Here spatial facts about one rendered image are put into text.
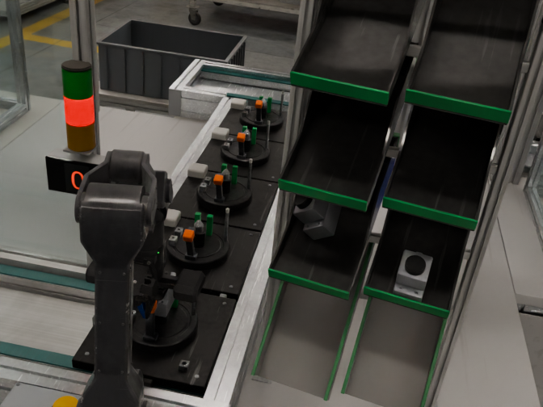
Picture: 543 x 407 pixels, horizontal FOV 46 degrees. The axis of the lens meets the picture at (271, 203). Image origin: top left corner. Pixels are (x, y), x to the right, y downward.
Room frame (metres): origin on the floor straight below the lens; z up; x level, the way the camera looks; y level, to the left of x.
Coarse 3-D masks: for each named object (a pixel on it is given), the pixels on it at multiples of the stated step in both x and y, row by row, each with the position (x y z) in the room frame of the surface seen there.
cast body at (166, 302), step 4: (172, 272) 0.92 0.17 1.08; (168, 292) 0.88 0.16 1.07; (172, 292) 0.90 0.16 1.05; (164, 296) 0.88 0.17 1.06; (168, 296) 0.88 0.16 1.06; (172, 296) 0.90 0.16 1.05; (160, 300) 0.88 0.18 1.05; (164, 300) 0.88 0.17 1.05; (168, 300) 0.88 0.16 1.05; (172, 300) 0.90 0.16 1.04; (160, 304) 0.87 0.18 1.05; (164, 304) 0.87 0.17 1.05; (168, 304) 0.88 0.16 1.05; (156, 308) 0.87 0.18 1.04; (160, 308) 0.87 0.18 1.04; (164, 308) 0.87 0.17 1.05; (168, 308) 0.88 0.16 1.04; (156, 312) 0.87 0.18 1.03; (160, 312) 0.87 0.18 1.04; (164, 312) 0.87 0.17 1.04; (168, 312) 0.88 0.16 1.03; (160, 316) 0.87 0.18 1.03; (164, 316) 0.87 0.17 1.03
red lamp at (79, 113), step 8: (64, 96) 1.03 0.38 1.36; (72, 104) 1.02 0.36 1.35; (80, 104) 1.02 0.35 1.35; (88, 104) 1.03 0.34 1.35; (72, 112) 1.02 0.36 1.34; (80, 112) 1.02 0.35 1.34; (88, 112) 1.03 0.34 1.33; (72, 120) 1.02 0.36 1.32; (80, 120) 1.02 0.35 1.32; (88, 120) 1.03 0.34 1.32
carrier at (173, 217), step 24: (168, 216) 1.25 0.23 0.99; (168, 240) 1.16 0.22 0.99; (216, 240) 1.18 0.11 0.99; (240, 240) 1.21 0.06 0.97; (168, 264) 1.09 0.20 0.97; (192, 264) 1.08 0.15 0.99; (216, 264) 1.10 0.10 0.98; (240, 264) 1.12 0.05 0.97; (216, 288) 1.03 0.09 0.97; (240, 288) 1.04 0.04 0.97
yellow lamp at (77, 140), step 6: (66, 126) 1.03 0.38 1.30; (72, 126) 1.02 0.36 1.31; (84, 126) 1.02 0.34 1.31; (90, 126) 1.03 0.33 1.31; (66, 132) 1.03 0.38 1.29; (72, 132) 1.02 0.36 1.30; (78, 132) 1.02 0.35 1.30; (84, 132) 1.02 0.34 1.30; (90, 132) 1.03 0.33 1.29; (72, 138) 1.02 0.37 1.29; (78, 138) 1.02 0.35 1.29; (84, 138) 1.02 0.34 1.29; (90, 138) 1.03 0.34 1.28; (72, 144) 1.02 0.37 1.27; (78, 144) 1.02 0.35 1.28; (84, 144) 1.02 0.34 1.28; (90, 144) 1.03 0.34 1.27; (78, 150) 1.02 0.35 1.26; (84, 150) 1.02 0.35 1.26
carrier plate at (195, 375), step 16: (208, 304) 0.98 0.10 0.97; (224, 304) 0.98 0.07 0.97; (208, 320) 0.94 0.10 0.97; (224, 320) 0.94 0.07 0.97; (208, 336) 0.89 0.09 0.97; (224, 336) 0.90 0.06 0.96; (80, 352) 0.82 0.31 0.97; (144, 352) 0.83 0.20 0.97; (176, 352) 0.84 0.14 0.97; (192, 352) 0.85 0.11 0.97; (208, 352) 0.85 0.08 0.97; (80, 368) 0.79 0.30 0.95; (144, 368) 0.79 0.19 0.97; (160, 368) 0.80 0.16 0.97; (176, 368) 0.80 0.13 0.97; (192, 368) 0.81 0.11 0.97; (208, 368) 0.81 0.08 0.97; (160, 384) 0.78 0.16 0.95; (176, 384) 0.77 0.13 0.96; (192, 384) 0.77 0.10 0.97
